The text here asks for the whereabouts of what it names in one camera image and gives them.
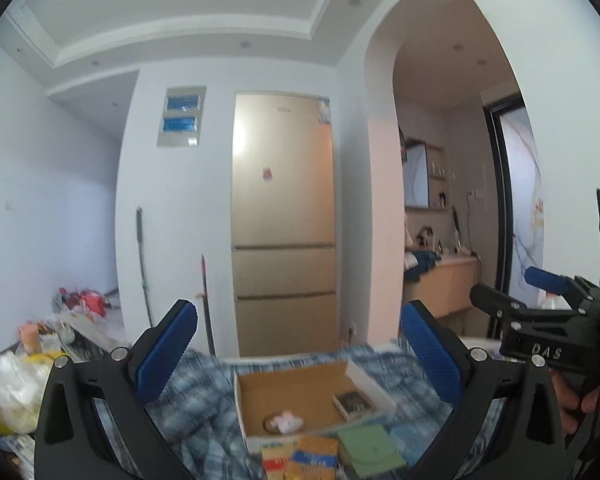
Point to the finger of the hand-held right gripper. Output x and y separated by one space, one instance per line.
545 280
490 300

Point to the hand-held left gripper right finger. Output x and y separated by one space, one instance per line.
432 355

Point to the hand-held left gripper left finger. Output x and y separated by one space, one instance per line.
165 355

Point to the green snap pouch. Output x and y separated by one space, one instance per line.
372 450

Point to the cardboard box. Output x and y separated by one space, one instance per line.
290 390

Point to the small pink soft item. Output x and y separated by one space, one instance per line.
286 421

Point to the person's right hand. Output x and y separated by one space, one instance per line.
570 402

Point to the beige vanity cabinet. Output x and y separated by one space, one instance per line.
445 285

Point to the blue plaid blanket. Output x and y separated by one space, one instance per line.
205 410

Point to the blue cloth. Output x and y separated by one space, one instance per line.
422 262

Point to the flower patterned glass door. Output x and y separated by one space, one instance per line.
522 200

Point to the black faucet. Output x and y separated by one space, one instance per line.
425 236

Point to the small dark box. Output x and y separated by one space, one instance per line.
355 404

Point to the grey mop pole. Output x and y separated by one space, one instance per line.
142 265

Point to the pile of red items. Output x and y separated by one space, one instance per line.
87 302

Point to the orange cup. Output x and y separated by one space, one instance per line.
30 337

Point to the bathroom mirror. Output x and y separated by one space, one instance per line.
416 175

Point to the red and white packet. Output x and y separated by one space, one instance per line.
276 460

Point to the white and yellow plastic bags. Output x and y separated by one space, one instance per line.
12 390

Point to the orange and blue packet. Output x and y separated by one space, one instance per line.
314 457

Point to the gold refrigerator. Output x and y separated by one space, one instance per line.
282 210

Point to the fridge energy label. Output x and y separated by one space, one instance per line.
324 110

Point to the wall shelf niche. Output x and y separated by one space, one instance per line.
436 175

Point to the wall electrical panel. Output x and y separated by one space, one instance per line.
181 116

